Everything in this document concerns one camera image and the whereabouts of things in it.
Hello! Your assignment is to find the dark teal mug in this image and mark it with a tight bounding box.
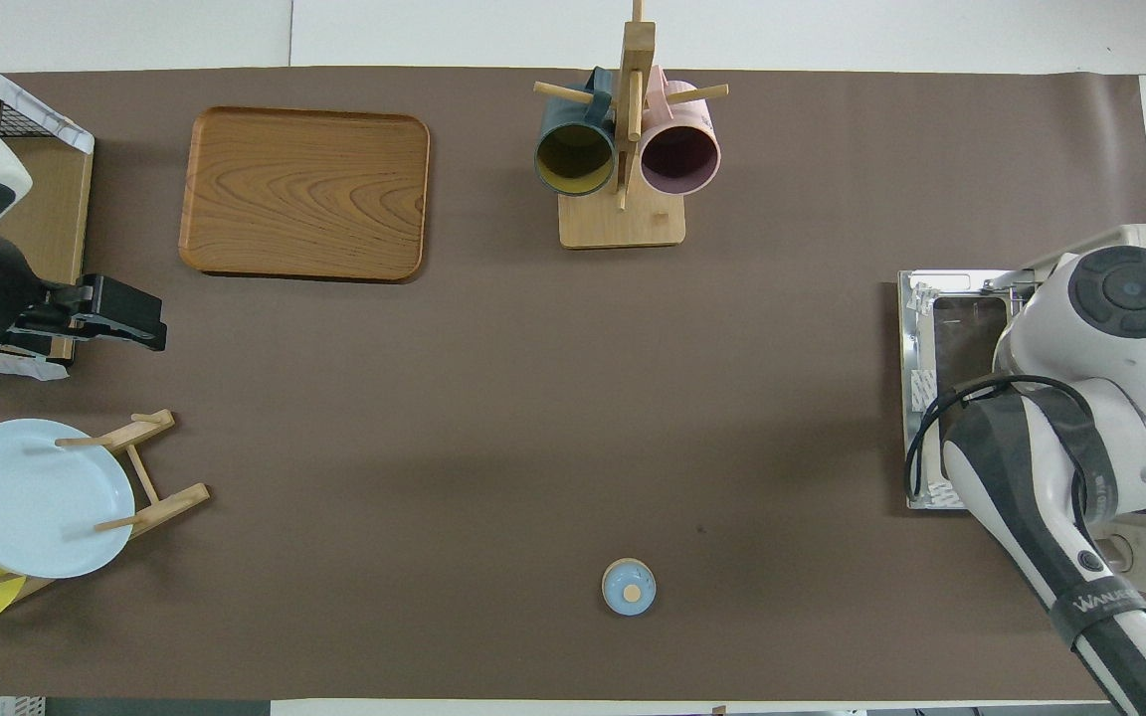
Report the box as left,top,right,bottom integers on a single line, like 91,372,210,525
534,68,618,197

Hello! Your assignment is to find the white checked cloth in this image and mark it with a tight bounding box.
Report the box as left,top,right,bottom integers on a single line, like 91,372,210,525
0,343,70,381
0,38,96,155

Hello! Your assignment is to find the brown wooden tray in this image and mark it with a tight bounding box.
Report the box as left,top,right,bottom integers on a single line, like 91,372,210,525
178,106,431,284

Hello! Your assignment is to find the pink mug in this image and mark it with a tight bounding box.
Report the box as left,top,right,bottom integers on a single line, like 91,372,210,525
639,68,722,197

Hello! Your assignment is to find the brown table mat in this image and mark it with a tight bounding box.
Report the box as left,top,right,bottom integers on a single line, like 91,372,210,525
0,68,1146,702

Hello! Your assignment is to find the wooden plate rack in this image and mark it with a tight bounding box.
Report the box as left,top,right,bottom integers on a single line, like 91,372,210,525
0,409,211,603

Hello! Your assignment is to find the light blue plate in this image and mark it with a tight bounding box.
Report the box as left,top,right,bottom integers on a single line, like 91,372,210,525
0,419,136,580

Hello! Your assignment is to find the black wire basket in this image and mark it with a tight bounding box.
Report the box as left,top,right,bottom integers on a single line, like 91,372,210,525
0,60,72,142

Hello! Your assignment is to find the toaster oven glass door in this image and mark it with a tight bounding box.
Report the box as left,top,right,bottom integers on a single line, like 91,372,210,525
897,268,1042,511

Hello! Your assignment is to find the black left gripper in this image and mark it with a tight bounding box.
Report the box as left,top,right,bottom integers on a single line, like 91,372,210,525
11,275,168,354

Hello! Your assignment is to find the wooden mug tree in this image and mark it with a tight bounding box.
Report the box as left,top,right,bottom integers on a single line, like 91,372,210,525
533,0,730,250

